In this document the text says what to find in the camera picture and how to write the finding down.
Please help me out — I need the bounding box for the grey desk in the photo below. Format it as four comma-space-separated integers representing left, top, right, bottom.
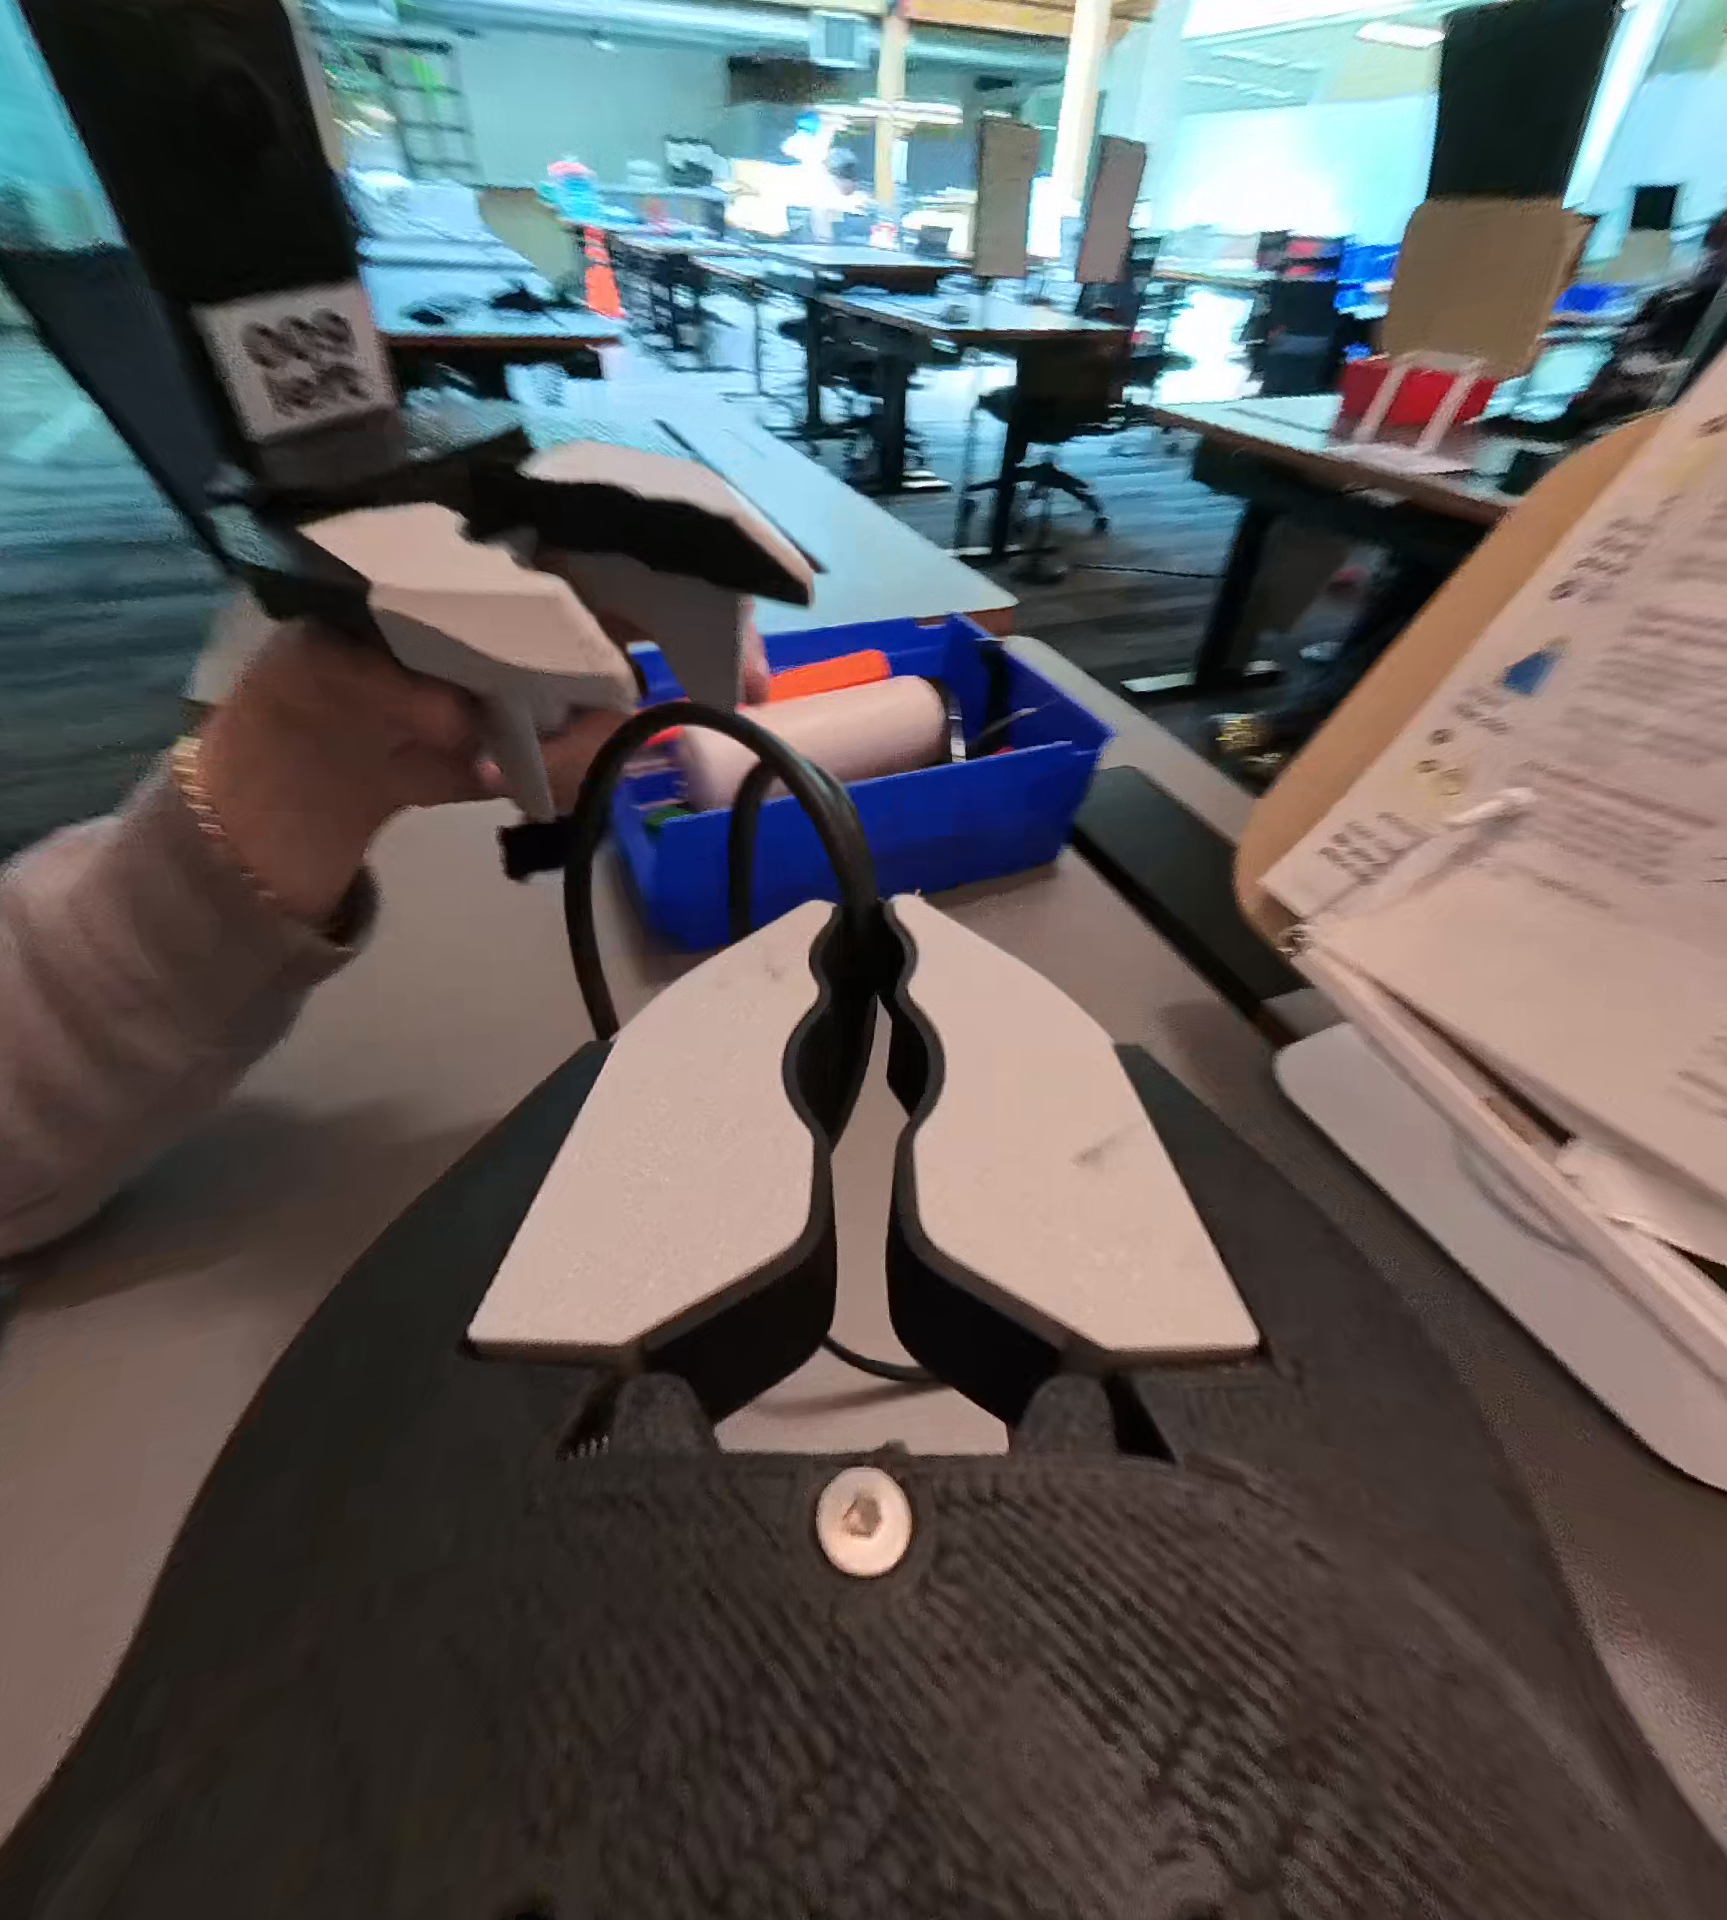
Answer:
0, 637, 1727, 1920

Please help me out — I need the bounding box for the black office chair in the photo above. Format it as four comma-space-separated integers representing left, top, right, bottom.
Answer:
954, 375, 1112, 588

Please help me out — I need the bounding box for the red bin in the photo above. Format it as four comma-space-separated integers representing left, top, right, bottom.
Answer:
1335, 352, 1498, 449

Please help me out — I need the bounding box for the wood-edged background desk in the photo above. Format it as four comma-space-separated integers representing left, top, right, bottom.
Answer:
360, 263, 626, 396

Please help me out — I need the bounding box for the printed paper sheet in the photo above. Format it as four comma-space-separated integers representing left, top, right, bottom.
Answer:
1260, 285, 1727, 1293

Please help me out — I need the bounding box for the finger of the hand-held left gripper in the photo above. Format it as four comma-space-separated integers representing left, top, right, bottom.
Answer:
464, 438, 818, 715
301, 499, 642, 828

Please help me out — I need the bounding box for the dark standing desk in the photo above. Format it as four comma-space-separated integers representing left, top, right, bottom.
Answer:
803, 285, 1140, 580

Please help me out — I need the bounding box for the person's left hand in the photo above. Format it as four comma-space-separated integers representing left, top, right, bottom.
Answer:
195, 623, 641, 924

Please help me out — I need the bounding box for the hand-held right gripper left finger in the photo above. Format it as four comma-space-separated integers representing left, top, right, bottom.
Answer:
466, 901, 842, 1419

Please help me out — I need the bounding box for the black cable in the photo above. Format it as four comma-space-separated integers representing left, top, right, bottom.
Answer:
563, 704, 939, 1390

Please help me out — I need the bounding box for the wooden background desk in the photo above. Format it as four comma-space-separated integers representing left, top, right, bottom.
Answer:
1126, 393, 1531, 698

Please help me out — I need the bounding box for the tan cardboard folder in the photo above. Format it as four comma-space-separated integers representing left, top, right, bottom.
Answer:
1235, 412, 1674, 939

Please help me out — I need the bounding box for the white paint roller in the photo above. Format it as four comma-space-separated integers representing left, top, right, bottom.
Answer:
653, 676, 958, 821

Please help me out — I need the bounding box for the grey partition panel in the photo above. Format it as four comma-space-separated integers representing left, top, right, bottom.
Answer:
972, 118, 1045, 278
1076, 136, 1150, 288

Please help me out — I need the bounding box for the person's left forearm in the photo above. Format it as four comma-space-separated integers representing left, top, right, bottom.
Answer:
0, 752, 381, 1293

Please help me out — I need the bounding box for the gold bracelet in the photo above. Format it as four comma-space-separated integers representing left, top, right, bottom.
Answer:
169, 736, 355, 939

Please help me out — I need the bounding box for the white stand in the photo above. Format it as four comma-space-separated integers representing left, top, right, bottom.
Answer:
1274, 788, 1727, 1503

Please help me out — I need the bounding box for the orange tool handle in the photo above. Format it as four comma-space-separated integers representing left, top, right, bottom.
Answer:
765, 651, 890, 707

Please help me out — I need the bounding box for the blue plastic bin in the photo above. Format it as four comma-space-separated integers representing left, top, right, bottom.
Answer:
609, 611, 1117, 954

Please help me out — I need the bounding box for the cardboard and black panel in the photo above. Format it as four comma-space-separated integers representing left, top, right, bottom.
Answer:
1387, 0, 1621, 378

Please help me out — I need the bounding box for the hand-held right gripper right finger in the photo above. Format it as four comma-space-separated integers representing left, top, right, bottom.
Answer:
882, 897, 1265, 1427

